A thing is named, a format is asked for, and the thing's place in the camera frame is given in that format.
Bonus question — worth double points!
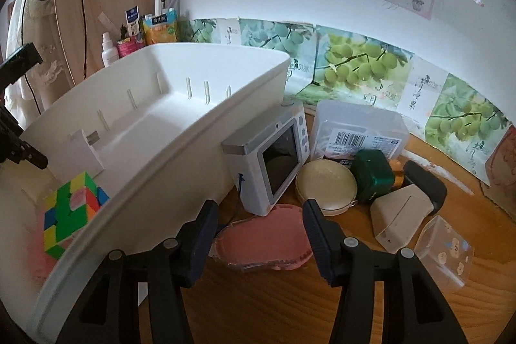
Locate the white wall charger 80W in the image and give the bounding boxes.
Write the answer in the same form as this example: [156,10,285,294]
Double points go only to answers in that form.
[48,129,104,182]

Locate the clear box with stickers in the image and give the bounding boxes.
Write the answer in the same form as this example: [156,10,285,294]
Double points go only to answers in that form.
[414,215,475,293]

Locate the multicolour rubik's cube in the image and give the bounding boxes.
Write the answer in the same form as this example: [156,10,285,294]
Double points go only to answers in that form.
[42,172,109,260]

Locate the pink and white clip toy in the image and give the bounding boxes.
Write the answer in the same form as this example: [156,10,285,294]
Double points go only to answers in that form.
[27,228,57,284]

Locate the beige angular case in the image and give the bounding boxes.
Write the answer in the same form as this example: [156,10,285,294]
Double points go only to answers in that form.
[370,184,434,254]

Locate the white plastic storage bin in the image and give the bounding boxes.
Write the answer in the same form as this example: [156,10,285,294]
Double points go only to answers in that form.
[1,43,290,343]

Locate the pink oval case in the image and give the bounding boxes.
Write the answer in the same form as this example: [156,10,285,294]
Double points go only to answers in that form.
[209,203,313,270]

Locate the white lace curtain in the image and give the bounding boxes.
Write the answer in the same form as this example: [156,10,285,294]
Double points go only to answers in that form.
[5,0,78,128]

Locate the white spray bottle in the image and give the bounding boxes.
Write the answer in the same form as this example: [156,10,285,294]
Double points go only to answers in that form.
[102,32,120,67]

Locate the black charger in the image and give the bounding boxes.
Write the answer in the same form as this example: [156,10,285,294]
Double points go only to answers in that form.
[402,160,448,216]

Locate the green and gold box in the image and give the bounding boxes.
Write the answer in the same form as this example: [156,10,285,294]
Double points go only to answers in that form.
[350,149,404,203]

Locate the gold oval compact case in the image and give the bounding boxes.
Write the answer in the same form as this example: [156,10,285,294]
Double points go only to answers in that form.
[296,160,358,217]

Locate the red pen can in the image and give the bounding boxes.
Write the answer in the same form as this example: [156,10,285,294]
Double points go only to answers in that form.
[116,35,146,58]

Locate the brown cardboard sheet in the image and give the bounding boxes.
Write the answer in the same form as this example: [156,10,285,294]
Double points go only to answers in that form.
[481,126,516,219]

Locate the translucent plastic box with barcode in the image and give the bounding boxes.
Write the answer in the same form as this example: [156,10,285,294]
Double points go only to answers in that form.
[310,100,409,165]

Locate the grape pattern paper backdrop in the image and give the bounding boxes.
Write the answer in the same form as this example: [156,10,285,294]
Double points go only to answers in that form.
[178,18,513,185]

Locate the black cable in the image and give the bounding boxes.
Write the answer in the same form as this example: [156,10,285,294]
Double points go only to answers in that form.
[19,0,89,115]

